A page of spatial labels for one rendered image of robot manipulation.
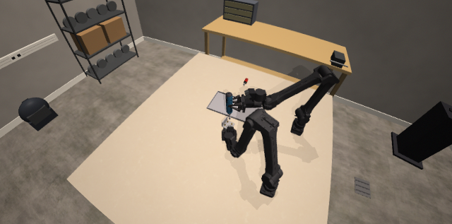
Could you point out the dark blue nut driver barrel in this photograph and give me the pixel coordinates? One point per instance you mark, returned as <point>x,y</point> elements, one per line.
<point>228,102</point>

